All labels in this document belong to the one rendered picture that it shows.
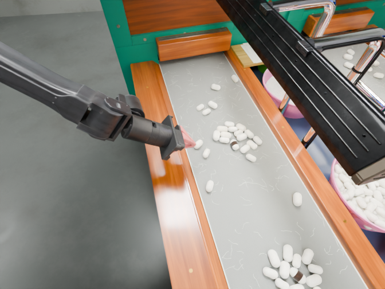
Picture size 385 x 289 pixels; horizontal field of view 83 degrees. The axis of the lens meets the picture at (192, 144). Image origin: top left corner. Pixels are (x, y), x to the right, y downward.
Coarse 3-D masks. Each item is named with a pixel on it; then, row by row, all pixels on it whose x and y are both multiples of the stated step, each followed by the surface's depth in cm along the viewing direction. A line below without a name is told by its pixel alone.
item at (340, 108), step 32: (224, 0) 58; (256, 0) 49; (256, 32) 47; (288, 32) 41; (288, 64) 40; (320, 64) 35; (320, 96) 35; (352, 96) 31; (320, 128) 34; (352, 128) 31; (384, 128) 28; (352, 160) 30; (384, 160) 27
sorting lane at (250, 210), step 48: (192, 96) 84; (240, 96) 84; (240, 144) 71; (240, 192) 62; (288, 192) 62; (240, 240) 54; (288, 240) 54; (336, 240) 54; (240, 288) 49; (336, 288) 49
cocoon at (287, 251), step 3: (285, 246) 52; (288, 246) 52; (285, 249) 52; (288, 249) 51; (291, 249) 51; (285, 252) 51; (288, 252) 51; (291, 252) 51; (285, 255) 51; (288, 255) 51; (291, 255) 51; (285, 258) 51; (288, 258) 50; (291, 258) 50; (288, 261) 51
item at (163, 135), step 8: (152, 120) 51; (168, 120) 55; (152, 128) 49; (160, 128) 51; (168, 128) 53; (152, 136) 49; (160, 136) 51; (168, 136) 52; (152, 144) 52; (160, 144) 52; (168, 144) 53; (176, 144) 50; (160, 152) 55; (168, 152) 52
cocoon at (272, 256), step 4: (268, 252) 52; (272, 252) 51; (276, 252) 51; (268, 256) 51; (272, 256) 51; (276, 256) 50; (272, 260) 50; (276, 260) 50; (272, 264) 50; (276, 264) 50
